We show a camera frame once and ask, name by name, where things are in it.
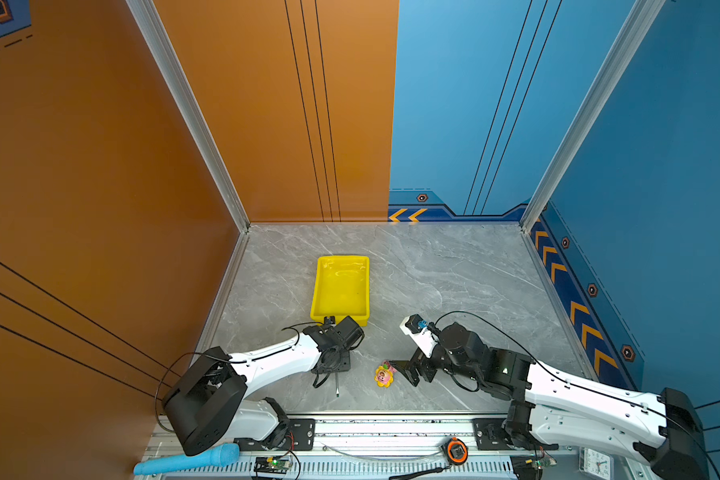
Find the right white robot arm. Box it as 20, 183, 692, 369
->
391, 315, 710, 479

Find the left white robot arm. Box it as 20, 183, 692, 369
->
161, 317, 365, 457

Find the yellow plastic bin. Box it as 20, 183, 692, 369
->
310, 255, 370, 327

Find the colourful flower toy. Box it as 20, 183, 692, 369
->
374, 361, 396, 388

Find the orange black tape measure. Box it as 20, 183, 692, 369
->
441, 437, 469, 466

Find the green circuit board left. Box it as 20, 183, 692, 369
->
253, 457, 293, 476

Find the green circuit board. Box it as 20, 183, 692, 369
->
511, 456, 558, 480
253, 457, 293, 476

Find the green circuit board right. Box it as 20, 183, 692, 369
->
511, 456, 558, 480

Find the white clock device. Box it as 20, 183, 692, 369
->
578, 448, 614, 480

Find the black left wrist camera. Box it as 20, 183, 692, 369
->
333, 316, 365, 351

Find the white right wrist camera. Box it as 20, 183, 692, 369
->
400, 314, 437, 358

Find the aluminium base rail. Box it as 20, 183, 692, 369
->
137, 412, 577, 479

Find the teal foam tool handle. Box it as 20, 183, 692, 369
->
133, 443, 240, 476

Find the aluminium corner post left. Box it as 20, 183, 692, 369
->
125, 0, 250, 234

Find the aluminium corner post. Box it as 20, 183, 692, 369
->
519, 0, 665, 234
125, 0, 250, 234

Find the aluminium corner post right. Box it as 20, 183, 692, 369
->
519, 0, 665, 234

